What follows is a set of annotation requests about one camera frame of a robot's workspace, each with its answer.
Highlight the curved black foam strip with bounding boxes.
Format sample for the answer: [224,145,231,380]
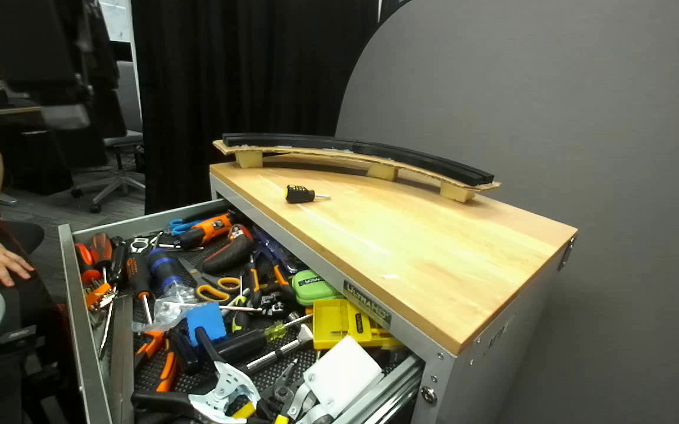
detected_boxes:
[219,130,497,190]

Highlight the office desk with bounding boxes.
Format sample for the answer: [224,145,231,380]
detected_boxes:
[0,102,94,134]

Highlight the black curtain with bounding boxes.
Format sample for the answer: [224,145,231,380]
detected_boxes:
[129,0,414,218]

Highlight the green tape measure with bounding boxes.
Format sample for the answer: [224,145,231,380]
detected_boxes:
[289,270,343,307]

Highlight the curved cardboard wooden base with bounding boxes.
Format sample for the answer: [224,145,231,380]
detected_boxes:
[210,137,504,207]

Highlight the orange black handled tool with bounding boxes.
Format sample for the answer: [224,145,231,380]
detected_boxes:
[178,211,237,253]

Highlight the grey black bar clamp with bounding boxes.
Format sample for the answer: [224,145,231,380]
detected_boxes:
[129,329,265,424]

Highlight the red black handled screwdriver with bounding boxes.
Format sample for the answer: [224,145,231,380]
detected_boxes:
[122,256,159,325]

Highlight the blue block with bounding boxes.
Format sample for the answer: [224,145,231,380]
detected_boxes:
[184,302,228,350]

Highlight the grey metal tool drawer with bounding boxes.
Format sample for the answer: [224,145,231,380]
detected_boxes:
[58,197,430,424]

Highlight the orange black handled pliers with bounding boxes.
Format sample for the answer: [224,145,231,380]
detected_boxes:
[245,251,290,298]

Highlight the blue handled screwdriver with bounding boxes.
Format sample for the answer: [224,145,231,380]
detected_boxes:
[146,247,194,302]

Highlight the clear plastic bag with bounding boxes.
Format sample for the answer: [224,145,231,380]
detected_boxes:
[148,281,201,333]

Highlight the black handle with orange tip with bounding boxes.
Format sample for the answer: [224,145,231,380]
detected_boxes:
[195,224,258,276]

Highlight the yellow tool case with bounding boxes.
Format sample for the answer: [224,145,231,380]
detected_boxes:
[310,298,406,355]

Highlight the grey partition panel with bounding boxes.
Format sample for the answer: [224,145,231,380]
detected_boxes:
[336,0,679,424]

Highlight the grey cabinet with wooden top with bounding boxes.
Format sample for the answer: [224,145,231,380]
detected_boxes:
[208,160,581,424]

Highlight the black green screwdriver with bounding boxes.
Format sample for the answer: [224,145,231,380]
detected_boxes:
[218,312,313,363]

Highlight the orange handled scissors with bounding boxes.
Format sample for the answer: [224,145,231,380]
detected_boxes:
[178,258,245,307]

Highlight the grey office chair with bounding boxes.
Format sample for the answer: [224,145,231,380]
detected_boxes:
[72,127,146,214]

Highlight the blue handled tool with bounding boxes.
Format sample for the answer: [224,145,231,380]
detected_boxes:
[168,218,201,241]

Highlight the white box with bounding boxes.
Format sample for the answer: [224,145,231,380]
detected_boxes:
[303,334,386,419]

